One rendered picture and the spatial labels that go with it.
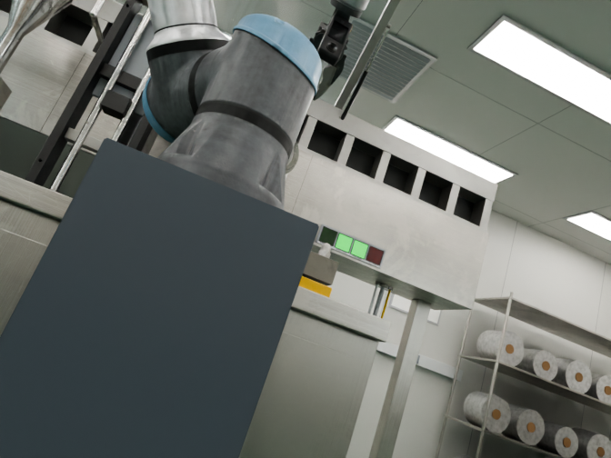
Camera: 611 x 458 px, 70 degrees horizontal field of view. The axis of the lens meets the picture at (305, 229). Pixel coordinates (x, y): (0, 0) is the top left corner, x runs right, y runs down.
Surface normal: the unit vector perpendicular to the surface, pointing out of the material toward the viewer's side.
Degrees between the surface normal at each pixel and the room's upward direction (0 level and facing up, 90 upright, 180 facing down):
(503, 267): 90
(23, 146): 90
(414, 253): 90
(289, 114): 90
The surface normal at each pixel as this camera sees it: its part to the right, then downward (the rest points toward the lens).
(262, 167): 0.74, -0.26
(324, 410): 0.26, -0.18
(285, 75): 0.51, -0.07
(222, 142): 0.16, -0.52
